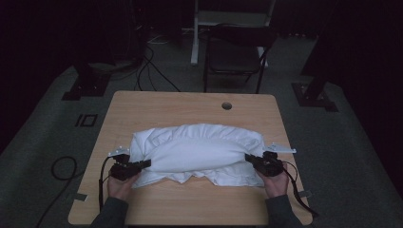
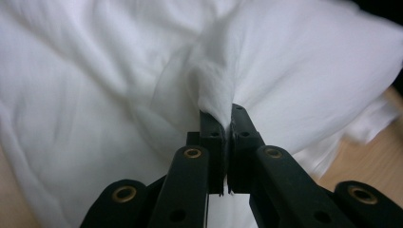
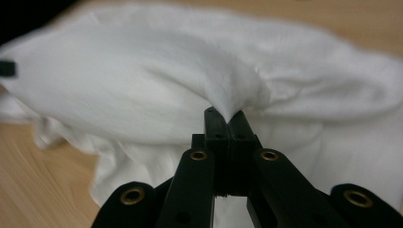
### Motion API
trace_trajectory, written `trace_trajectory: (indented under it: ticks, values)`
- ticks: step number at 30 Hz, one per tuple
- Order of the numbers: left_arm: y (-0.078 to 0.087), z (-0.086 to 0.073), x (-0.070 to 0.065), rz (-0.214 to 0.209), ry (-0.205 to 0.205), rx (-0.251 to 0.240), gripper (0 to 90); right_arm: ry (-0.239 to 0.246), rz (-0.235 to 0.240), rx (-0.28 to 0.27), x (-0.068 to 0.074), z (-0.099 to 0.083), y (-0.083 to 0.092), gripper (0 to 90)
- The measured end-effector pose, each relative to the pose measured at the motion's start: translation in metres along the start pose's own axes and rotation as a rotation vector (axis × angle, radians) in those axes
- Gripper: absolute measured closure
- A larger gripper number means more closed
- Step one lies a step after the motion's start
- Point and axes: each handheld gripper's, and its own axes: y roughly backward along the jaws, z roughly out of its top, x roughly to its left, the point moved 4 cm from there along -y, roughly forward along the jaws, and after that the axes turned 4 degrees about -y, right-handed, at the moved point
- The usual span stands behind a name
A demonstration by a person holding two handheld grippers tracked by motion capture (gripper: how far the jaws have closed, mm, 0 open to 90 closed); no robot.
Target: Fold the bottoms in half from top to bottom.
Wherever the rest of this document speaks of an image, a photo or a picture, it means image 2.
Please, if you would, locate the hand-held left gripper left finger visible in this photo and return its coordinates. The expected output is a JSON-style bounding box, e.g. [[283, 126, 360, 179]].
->
[[185, 108, 230, 197]]

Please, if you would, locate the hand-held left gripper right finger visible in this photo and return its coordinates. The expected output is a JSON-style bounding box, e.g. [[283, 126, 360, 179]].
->
[[226, 103, 266, 196]]

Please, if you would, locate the white tiered skirt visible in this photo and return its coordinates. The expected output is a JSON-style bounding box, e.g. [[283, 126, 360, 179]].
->
[[0, 0, 403, 228]]

